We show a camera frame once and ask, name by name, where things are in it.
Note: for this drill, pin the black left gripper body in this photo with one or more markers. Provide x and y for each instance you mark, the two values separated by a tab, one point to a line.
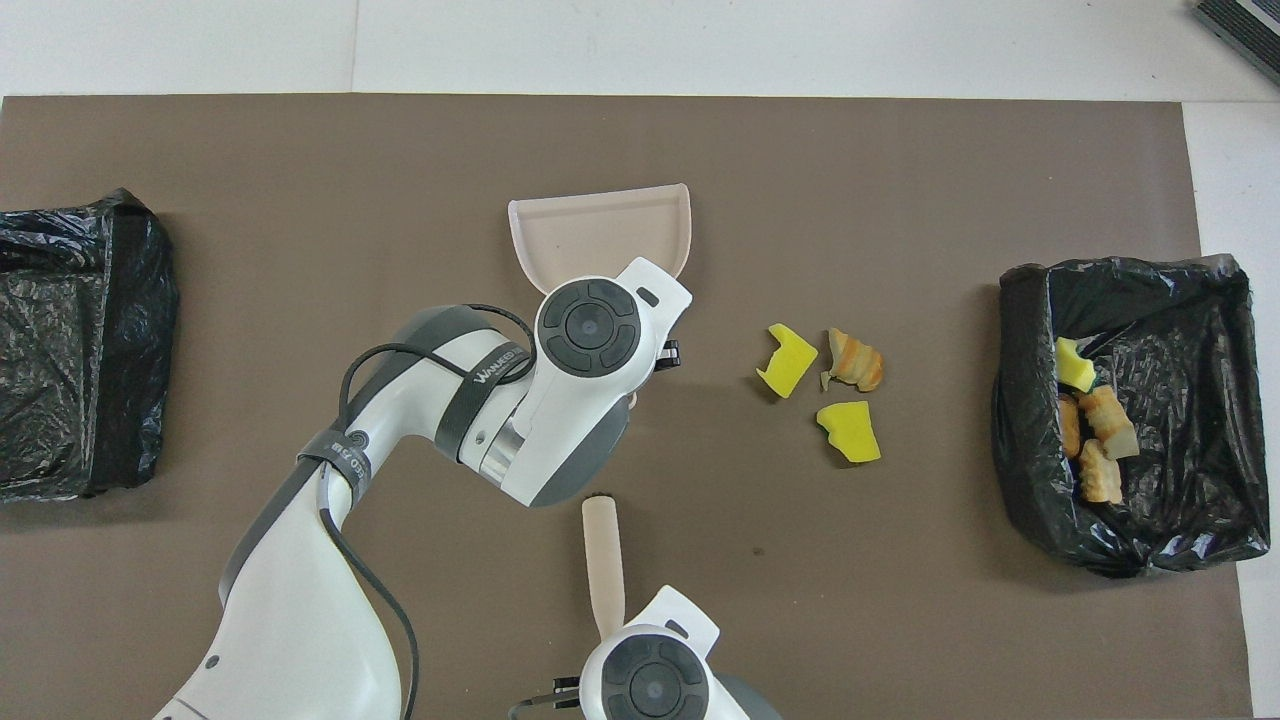
668	356

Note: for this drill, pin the yellow sponge piece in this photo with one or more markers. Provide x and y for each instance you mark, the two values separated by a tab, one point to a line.
1075	368
790	360
850	432

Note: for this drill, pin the beige plastic dustpan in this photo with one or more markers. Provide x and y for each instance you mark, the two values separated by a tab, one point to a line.
600	235

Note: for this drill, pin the striped croissant piece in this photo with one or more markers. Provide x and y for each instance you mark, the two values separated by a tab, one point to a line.
1100	478
1108	420
855	362

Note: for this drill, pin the beige hand brush black bristles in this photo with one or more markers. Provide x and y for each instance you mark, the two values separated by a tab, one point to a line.
603	560

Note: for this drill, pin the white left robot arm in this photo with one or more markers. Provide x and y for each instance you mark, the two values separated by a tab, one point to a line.
300	620

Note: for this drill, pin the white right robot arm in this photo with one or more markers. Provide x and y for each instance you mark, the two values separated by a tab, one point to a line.
650	690

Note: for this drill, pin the black bag lined bin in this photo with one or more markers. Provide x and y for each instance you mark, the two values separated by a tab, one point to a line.
60	250
1180	450

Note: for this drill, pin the brown table mat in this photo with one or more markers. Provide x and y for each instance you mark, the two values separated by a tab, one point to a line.
900	150

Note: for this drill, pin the orange croissant piece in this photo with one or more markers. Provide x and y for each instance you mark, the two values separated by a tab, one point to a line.
1067	430

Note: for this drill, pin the dark grey ribbed device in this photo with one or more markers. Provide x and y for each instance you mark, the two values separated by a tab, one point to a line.
1245	25

